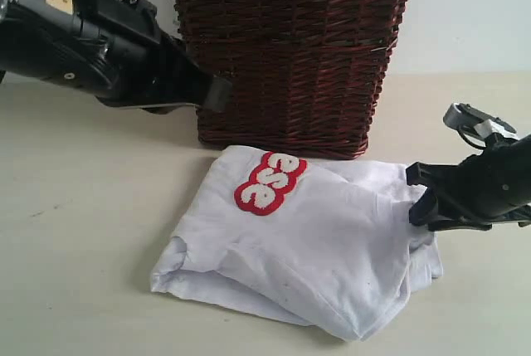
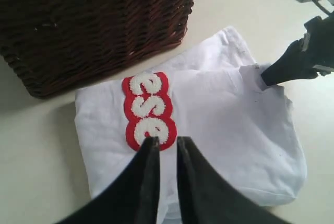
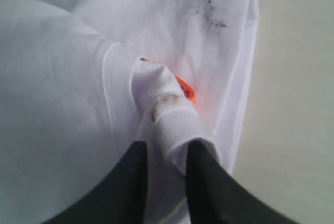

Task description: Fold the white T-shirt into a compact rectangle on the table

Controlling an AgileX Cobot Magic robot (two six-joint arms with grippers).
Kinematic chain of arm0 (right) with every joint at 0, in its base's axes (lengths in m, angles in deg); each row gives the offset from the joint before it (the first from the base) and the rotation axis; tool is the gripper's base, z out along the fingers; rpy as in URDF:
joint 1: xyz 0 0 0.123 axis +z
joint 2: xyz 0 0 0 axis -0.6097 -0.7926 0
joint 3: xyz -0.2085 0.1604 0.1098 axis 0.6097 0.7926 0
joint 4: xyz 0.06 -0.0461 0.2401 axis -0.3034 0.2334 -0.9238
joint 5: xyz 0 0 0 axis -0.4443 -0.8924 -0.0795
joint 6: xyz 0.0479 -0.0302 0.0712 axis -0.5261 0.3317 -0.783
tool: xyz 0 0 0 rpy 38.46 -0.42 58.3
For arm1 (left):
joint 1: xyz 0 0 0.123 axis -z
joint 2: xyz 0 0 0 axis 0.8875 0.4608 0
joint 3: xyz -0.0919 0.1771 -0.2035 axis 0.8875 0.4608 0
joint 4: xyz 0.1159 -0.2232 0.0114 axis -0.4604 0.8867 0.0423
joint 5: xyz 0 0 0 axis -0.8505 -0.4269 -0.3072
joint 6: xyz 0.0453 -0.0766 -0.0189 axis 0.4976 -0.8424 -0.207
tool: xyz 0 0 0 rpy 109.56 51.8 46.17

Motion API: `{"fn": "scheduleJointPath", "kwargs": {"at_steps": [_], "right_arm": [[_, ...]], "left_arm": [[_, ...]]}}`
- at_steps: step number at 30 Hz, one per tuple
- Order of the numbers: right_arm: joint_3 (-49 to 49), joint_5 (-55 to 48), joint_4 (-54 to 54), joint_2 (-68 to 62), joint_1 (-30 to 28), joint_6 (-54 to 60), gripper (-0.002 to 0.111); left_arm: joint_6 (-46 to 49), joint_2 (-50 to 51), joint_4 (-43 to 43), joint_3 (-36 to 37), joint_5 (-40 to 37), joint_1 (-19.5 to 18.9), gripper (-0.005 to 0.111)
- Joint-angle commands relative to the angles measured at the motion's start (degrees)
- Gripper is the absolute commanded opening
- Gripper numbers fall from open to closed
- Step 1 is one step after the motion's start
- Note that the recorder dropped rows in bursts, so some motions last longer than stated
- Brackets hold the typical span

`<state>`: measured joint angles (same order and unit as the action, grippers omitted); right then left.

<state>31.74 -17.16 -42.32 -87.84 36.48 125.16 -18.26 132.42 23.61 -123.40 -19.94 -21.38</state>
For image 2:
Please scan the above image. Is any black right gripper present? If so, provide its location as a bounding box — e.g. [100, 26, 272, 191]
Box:
[261, 13, 333, 86]

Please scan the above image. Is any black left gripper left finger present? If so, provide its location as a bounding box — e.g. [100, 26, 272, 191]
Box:
[60, 137, 160, 223]

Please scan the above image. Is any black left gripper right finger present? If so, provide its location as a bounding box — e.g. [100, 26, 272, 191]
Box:
[177, 137, 281, 223]

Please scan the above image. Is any white t-shirt red lettering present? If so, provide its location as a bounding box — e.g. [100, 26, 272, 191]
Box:
[75, 27, 307, 223]

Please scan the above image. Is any dark red wicker basket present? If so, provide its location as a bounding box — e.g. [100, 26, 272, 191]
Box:
[1, 0, 195, 98]

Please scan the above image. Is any black right camera cable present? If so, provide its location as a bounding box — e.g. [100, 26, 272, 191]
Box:
[313, 0, 333, 16]

